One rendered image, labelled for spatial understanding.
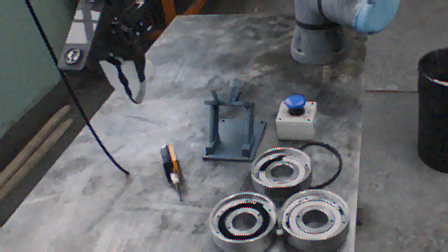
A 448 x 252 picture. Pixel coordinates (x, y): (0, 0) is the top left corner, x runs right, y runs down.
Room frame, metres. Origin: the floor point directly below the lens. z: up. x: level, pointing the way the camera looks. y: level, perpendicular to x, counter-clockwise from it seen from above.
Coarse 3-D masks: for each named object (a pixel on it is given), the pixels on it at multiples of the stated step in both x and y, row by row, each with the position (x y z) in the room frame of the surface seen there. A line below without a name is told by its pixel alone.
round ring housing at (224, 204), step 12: (252, 192) 0.58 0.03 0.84; (228, 204) 0.57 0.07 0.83; (264, 204) 0.56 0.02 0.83; (216, 216) 0.54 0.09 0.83; (228, 216) 0.54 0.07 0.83; (240, 216) 0.55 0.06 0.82; (252, 216) 0.54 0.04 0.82; (276, 216) 0.52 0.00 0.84; (216, 228) 0.52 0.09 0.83; (228, 228) 0.52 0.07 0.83; (252, 228) 0.51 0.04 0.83; (276, 228) 0.51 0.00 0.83; (216, 240) 0.50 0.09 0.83; (228, 240) 0.48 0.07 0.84; (252, 240) 0.48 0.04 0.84; (264, 240) 0.48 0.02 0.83
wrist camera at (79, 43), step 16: (80, 0) 0.69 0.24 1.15; (96, 0) 0.68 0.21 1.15; (80, 16) 0.67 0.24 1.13; (96, 16) 0.66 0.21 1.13; (112, 16) 0.68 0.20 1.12; (80, 32) 0.65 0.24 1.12; (96, 32) 0.64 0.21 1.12; (64, 48) 0.63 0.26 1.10; (80, 48) 0.62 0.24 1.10; (96, 48) 0.63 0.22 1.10; (64, 64) 0.61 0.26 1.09; (80, 64) 0.60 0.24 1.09; (96, 64) 0.62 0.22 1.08
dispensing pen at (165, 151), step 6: (168, 144) 0.76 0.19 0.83; (162, 150) 0.72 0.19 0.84; (168, 150) 0.72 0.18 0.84; (162, 156) 0.70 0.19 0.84; (168, 156) 0.70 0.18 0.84; (168, 162) 0.68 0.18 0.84; (168, 168) 0.68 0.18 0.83; (174, 168) 0.68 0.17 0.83; (168, 174) 0.68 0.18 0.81; (174, 174) 0.66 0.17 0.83; (168, 180) 0.68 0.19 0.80; (174, 180) 0.65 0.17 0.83; (180, 198) 0.60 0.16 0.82
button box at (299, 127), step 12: (288, 108) 0.80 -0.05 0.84; (300, 108) 0.79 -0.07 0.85; (312, 108) 0.79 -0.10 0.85; (276, 120) 0.76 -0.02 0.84; (288, 120) 0.76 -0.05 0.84; (300, 120) 0.75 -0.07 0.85; (312, 120) 0.75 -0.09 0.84; (288, 132) 0.75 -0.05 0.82; (300, 132) 0.75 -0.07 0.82; (312, 132) 0.74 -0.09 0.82
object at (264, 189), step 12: (264, 156) 0.67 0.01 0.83; (288, 156) 0.67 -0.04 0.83; (300, 156) 0.66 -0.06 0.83; (252, 168) 0.64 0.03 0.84; (276, 168) 0.65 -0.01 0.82; (288, 168) 0.65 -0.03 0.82; (276, 180) 0.61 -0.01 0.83; (288, 180) 0.61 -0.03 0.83; (300, 180) 0.59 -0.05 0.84; (264, 192) 0.59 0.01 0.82; (276, 192) 0.58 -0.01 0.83; (288, 192) 0.58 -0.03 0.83
